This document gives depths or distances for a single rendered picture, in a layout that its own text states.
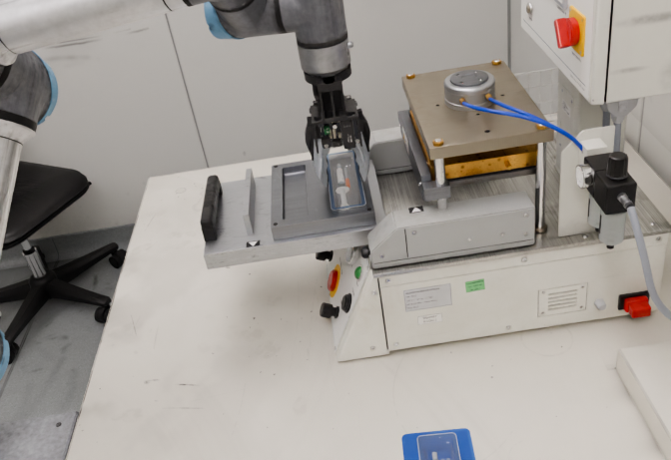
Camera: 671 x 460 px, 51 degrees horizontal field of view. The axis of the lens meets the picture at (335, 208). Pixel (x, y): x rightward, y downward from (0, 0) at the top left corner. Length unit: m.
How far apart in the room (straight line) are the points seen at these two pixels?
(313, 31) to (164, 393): 0.64
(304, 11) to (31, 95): 0.43
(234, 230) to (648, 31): 0.67
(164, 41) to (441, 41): 0.99
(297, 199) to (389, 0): 1.49
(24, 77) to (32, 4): 0.17
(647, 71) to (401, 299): 0.48
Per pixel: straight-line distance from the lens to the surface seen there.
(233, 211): 1.22
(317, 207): 1.14
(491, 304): 1.17
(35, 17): 1.00
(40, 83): 1.17
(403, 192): 1.26
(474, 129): 1.06
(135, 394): 1.27
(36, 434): 1.29
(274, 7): 1.02
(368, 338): 1.17
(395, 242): 1.07
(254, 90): 2.67
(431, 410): 1.12
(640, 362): 1.15
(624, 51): 1.01
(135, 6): 0.95
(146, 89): 2.71
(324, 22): 1.01
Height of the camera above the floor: 1.61
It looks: 33 degrees down
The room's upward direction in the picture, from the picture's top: 10 degrees counter-clockwise
